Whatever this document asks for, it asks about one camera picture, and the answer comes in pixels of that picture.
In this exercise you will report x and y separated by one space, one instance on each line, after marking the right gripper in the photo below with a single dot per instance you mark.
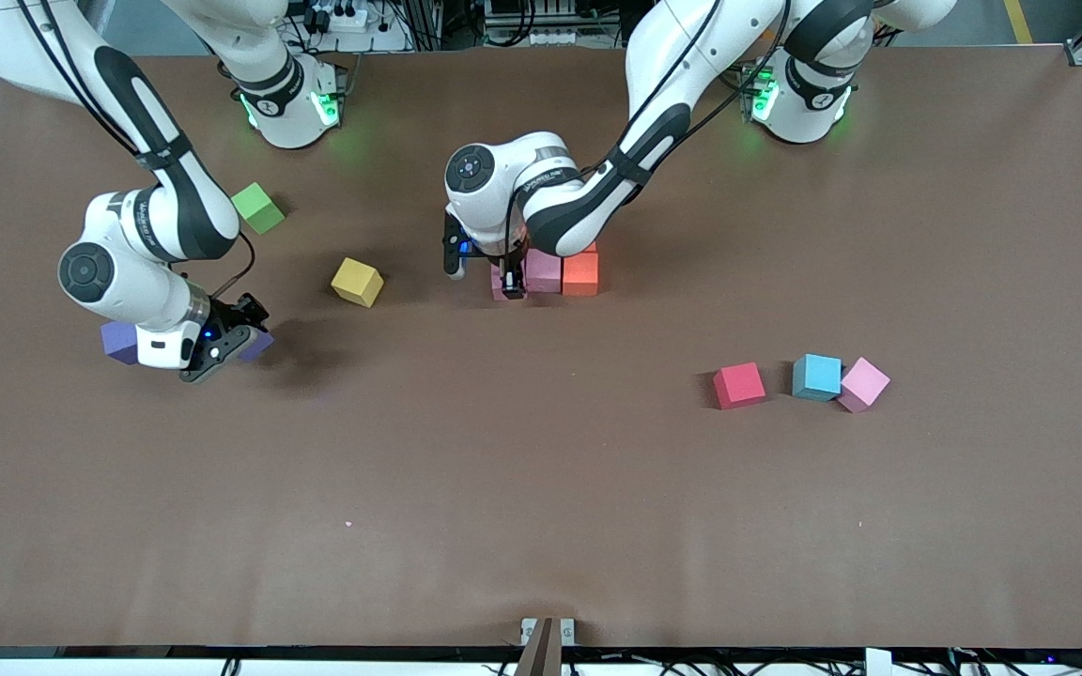
242 314

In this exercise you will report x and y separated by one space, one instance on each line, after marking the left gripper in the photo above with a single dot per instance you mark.
509 273

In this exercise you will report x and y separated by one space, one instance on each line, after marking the purple cube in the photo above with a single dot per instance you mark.
259 347
118 343

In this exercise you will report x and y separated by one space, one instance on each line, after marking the pink cube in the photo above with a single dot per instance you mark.
544 272
496 289
863 384

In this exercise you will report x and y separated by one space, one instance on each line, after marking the yellow cube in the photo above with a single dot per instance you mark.
357 282

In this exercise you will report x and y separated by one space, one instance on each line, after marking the red cube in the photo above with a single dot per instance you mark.
739 386

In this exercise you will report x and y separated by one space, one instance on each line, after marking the light blue cube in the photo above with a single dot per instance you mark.
818 376

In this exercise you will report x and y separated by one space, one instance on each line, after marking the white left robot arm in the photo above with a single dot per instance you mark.
672 56

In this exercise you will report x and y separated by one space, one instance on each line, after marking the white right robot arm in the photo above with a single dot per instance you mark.
118 282

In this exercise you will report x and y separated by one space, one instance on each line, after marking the green cube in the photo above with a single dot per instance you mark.
259 208

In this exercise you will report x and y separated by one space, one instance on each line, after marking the white power strip with plugs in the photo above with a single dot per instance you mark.
358 17

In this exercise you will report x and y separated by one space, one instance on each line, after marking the brown table mat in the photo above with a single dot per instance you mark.
597 526

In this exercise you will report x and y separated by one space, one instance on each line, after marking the small white box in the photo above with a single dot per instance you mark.
879 663

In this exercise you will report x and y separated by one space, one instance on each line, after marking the metal bracket with brown post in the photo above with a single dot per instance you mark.
544 648

